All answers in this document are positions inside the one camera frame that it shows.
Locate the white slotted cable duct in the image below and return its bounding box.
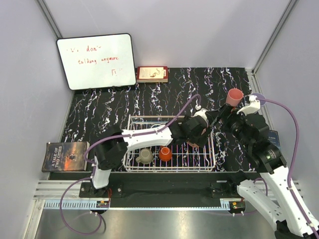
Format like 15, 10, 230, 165
44, 200, 109, 210

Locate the red book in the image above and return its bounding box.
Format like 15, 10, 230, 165
137, 66, 168, 83

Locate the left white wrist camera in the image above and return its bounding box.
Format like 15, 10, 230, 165
193, 105, 207, 122

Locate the salmon speckled ceramic mug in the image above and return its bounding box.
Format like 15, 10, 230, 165
187, 140, 206, 147

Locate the lavender plastic cup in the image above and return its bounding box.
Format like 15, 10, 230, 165
252, 93, 266, 107

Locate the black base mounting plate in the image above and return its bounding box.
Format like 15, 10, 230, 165
79, 172, 241, 209

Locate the dark blue book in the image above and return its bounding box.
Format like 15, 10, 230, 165
268, 130, 282, 151

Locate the white wire dish rack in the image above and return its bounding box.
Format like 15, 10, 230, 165
122, 116, 216, 172

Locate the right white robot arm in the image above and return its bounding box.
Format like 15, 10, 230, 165
206, 104, 319, 239

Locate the beige ceramic mug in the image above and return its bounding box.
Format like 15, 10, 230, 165
136, 148, 154, 164

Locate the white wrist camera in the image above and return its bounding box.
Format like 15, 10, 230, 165
237, 95, 261, 116
193, 105, 207, 122

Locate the orange ceramic mug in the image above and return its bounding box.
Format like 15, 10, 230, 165
159, 146, 172, 162

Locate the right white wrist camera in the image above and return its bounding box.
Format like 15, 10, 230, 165
237, 95, 261, 116

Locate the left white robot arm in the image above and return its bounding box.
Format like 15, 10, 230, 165
90, 116, 215, 197

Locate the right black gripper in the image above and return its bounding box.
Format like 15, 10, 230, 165
204, 102, 252, 149

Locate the whiteboard with red writing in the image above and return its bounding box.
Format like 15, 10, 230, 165
56, 33, 137, 91

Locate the pink plastic cup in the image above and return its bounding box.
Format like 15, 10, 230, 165
226, 88, 244, 107

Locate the Tale of Two Cities book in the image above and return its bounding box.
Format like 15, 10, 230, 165
41, 141, 90, 172

